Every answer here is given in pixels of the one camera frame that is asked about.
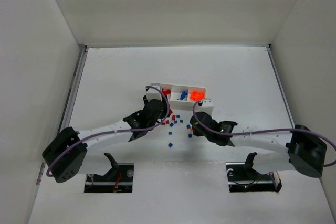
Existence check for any large red round lego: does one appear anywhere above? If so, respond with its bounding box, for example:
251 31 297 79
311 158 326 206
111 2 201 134
162 89 171 97

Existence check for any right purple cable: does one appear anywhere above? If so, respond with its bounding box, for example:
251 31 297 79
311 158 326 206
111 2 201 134
193 99 336 167

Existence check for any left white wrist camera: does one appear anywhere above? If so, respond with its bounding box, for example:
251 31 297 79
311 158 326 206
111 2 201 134
145 83 162 101

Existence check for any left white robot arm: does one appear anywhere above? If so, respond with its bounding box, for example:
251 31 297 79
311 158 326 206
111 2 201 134
42 95 170 183

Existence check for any left metal rail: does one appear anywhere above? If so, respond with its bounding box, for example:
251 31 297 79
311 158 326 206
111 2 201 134
54 44 88 138

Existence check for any large orange round lego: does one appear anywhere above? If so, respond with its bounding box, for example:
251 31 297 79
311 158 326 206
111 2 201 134
190 91 205 101

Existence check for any metal rail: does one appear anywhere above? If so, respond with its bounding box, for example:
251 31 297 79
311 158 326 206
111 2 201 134
266 44 295 127
54 44 88 138

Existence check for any large blue round lego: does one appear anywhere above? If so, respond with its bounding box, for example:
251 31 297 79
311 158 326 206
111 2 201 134
177 90 188 101

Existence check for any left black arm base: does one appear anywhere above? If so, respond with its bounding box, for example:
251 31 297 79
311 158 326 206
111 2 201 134
83 153 134 194

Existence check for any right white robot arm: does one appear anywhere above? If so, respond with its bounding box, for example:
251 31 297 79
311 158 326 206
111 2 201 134
190 112 327 178

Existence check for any purple cable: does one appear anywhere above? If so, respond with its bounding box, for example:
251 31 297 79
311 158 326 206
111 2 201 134
193 99 336 167
46 84 170 177

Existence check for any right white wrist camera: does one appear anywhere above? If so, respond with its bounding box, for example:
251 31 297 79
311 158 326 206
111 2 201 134
195 98 214 115

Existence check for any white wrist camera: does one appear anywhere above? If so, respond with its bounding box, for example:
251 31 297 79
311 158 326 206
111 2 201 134
195 98 214 115
145 83 162 101

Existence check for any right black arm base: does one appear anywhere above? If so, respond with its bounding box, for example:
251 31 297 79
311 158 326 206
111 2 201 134
226 152 282 193

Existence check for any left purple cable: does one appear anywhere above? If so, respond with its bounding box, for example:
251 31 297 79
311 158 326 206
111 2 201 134
46 84 170 177

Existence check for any right metal rail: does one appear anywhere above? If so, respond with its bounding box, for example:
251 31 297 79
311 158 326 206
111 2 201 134
266 44 295 127

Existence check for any white three-compartment tray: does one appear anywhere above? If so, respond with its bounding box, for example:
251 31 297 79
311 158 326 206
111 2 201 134
150 83 206 111

